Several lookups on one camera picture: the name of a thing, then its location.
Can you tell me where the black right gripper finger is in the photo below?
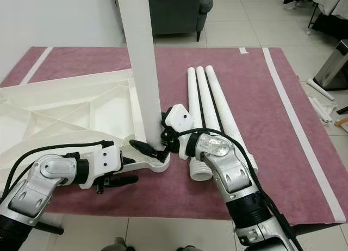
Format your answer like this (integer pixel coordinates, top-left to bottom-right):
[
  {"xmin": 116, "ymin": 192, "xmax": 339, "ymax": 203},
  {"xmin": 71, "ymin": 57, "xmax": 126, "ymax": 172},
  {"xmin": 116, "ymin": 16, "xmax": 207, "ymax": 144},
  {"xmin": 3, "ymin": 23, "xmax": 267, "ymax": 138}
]
[{"xmin": 129, "ymin": 139, "xmax": 168, "ymax": 159}]

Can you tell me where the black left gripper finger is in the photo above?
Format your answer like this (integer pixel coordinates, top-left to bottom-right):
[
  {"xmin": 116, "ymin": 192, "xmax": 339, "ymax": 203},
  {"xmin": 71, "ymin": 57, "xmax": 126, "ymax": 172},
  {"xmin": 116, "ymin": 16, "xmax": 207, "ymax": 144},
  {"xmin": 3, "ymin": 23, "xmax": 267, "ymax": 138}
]
[{"xmin": 108, "ymin": 175, "xmax": 139, "ymax": 187}]

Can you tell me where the white plastic table leg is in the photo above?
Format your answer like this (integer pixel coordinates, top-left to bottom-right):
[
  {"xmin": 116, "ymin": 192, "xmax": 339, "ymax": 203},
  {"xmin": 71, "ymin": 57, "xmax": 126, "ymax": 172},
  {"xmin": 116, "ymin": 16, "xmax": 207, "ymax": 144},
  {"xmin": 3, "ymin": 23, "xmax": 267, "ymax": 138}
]
[
  {"xmin": 187, "ymin": 67, "xmax": 214, "ymax": 182},
  {"xmin": 116, "ymin": 0, "xmax": 164, "ymax": 149},
  {"xmin": 206, "ymin": 65, "xmax": 260, "ymax": 173},
  {"xmin": 196, "ymin": 66, "xmax": 223, "ymax": 132}
]

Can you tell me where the grey robot left foot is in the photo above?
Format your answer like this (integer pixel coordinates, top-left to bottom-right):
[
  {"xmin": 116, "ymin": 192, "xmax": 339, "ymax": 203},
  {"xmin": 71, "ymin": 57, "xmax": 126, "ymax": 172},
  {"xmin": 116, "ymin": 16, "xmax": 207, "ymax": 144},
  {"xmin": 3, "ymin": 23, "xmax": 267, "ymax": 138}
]
[{"xmin": 101, "ymin": 237, "xmax": 131, "ymax": 251}]

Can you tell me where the mauve cloth with white stripes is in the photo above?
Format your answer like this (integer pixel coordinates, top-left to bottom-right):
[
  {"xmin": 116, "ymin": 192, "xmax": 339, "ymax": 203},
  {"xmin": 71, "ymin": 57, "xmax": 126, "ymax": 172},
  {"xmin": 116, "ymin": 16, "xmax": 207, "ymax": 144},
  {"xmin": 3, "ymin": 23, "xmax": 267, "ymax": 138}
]
[{"xmin": 0, "ymin": 46, "xmax": 348, "ymax": 225}]

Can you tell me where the dark grey armchair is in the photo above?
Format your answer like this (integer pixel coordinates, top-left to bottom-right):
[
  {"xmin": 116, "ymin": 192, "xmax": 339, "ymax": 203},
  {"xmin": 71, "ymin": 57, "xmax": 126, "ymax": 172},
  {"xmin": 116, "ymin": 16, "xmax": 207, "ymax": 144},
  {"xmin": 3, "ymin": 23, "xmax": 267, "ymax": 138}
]
[{"xmin": 147, "ymin": 0, "xmax": 214, "ymax": 42}]

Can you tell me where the white plastic tube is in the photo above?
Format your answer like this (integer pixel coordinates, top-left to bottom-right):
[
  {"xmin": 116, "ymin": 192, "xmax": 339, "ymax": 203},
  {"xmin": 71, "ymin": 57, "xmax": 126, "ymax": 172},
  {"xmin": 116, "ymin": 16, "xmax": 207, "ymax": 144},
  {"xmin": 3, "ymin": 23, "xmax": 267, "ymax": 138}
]
[
  {"xmin": 307, "ymin": 96, "xmax": 332, "ymax": 124},
  {"xmin": 306, "ymin": 78, "xmax": 335, "ymax": 101}
]

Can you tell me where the steel pedal trash bin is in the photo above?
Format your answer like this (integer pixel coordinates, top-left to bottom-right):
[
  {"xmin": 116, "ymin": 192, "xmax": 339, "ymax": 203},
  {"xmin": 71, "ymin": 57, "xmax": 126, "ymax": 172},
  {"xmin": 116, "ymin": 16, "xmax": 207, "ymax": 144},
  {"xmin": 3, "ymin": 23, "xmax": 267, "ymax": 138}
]
[{"xmin": 313, "ymin": 39, "xmax": 348, "ymax": 91}]

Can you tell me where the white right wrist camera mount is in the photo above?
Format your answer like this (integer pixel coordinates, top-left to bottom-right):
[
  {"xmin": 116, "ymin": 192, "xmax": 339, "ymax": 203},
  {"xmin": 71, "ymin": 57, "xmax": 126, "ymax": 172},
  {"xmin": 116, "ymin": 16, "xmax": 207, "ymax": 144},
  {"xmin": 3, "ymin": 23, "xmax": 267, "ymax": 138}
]
[{"xmin": 166, "ymin": 104, "xmax": 194, "ymax": 154}]

